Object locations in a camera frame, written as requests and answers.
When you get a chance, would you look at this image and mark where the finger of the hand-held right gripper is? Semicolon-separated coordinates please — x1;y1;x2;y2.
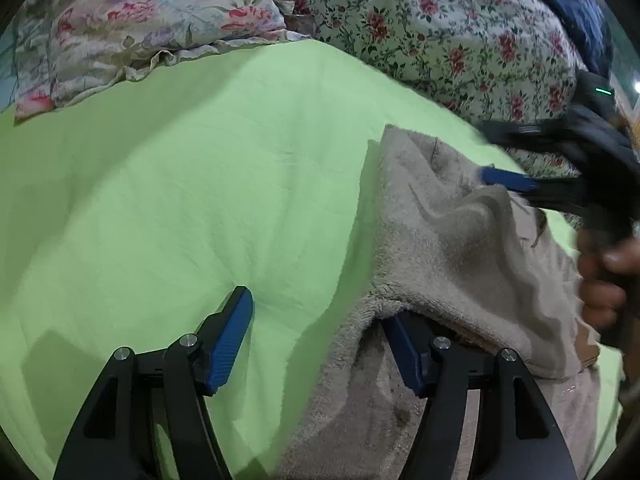
479;165;588;211
477;117;576;156

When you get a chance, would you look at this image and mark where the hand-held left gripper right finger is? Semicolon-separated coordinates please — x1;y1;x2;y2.
382;312;576;480

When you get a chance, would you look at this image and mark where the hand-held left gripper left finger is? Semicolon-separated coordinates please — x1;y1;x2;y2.
52;286;254;480

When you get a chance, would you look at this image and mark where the grey knit sweater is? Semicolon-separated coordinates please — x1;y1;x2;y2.
274;125;601;480

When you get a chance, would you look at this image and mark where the person's right hand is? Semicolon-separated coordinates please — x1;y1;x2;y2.
576;236;640;351

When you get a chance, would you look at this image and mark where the rose print quilt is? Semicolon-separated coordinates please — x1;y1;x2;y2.
260;0;593;181

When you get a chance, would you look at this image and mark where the dark blue cloth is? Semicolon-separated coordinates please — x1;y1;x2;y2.
487;0;616;81

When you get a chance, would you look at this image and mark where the green bed sheet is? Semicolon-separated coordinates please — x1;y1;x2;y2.
0;39;626;480

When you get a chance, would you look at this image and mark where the floral ruffled pillow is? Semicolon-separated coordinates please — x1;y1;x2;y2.
12;0;312;122

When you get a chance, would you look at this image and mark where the teal floral blanket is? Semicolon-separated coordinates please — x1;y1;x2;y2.
0;25;21;113

